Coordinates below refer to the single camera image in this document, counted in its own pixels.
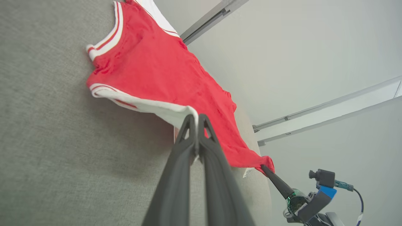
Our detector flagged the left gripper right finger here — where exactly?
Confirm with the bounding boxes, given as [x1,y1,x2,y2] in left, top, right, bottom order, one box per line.
[198,114,255,226]

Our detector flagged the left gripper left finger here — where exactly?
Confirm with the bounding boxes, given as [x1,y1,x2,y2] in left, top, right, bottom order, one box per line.
[141,114,199,226]

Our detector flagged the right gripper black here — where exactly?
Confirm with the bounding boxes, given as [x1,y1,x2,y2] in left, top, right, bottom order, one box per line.
[260,164,316,223]

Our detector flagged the red jersey with white trim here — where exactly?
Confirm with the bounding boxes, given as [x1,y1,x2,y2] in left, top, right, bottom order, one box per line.
[86,0,275,178]

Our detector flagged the grey fabric cushion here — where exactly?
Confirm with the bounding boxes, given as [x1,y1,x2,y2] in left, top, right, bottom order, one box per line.
[0,0,274,226]

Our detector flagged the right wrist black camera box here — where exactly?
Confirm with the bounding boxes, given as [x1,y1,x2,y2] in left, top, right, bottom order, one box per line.
[309,169,336,189]

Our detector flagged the right cable with teal plug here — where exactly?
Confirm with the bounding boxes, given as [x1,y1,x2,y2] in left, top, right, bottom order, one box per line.
[334,180,365,226]

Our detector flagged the grey partition frame rail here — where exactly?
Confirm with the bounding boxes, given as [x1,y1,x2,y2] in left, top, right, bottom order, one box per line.
[257,96,402,147]
[253,75,402,133]

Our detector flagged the grey partition post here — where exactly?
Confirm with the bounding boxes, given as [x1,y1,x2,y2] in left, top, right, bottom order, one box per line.
[180,0,250,45]

